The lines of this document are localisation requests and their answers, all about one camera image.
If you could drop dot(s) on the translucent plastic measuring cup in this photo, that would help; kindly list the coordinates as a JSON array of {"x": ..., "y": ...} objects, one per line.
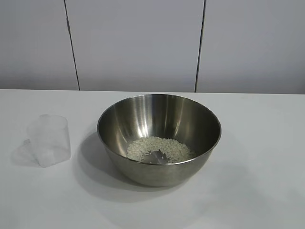
[{"x": 51, "y": 140}]

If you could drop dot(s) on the stainless steel mixing bowl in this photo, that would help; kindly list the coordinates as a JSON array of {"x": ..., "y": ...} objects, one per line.
[{"x": 162, "y": 119}]

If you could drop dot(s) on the white uncooked rice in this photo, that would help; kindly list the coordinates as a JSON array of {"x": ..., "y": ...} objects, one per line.
[{"x": 143, "y": 146}]

